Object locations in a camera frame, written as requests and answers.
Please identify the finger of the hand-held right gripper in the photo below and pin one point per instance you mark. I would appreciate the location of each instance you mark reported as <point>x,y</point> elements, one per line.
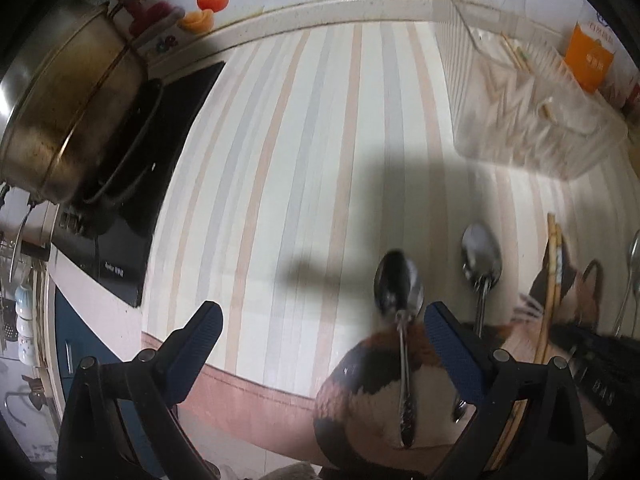
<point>590,339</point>

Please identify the clear plastic utensil organizer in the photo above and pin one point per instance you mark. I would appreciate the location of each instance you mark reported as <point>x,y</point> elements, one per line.
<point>515,110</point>

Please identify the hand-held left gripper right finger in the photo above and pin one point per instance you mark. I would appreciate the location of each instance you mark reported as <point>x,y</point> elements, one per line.
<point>449,346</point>

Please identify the blue cabinet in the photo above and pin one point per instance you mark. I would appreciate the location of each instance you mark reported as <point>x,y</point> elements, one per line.
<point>85,340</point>

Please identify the orange carton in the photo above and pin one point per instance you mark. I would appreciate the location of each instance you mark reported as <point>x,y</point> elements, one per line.
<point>590,57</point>

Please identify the black induction cooktop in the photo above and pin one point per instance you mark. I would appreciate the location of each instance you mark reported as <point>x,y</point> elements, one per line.
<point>150,170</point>

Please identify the stainless steel pot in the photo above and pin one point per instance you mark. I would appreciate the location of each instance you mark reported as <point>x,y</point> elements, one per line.
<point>70,125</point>

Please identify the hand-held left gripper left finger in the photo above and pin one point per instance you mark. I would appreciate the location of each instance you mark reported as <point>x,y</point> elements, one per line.
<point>201,339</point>

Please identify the fruit wall sticker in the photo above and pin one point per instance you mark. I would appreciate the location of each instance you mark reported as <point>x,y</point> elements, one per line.
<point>200,7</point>

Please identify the white baby bottle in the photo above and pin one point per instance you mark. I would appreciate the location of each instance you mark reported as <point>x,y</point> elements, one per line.
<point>25,320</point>

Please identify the striped table mat with cat print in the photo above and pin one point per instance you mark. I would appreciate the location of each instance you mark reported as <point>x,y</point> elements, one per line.
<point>310,170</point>

